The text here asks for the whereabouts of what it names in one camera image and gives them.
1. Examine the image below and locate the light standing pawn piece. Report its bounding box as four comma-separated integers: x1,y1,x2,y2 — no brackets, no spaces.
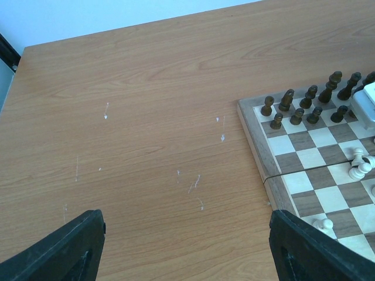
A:
349,148,374,180

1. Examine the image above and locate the dark chess pieces row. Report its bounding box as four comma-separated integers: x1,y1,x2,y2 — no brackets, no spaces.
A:
260,71,374,125

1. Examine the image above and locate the wooden chess board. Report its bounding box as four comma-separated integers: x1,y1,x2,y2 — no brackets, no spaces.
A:
237,87,374,260

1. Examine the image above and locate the left black frame post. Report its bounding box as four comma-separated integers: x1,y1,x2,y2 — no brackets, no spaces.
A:
0,34,21,73

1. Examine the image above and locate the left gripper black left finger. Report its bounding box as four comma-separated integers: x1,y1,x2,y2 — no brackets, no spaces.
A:
1,210,106,280

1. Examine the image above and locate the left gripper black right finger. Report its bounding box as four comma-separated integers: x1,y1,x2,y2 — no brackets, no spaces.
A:
269,210,374,280

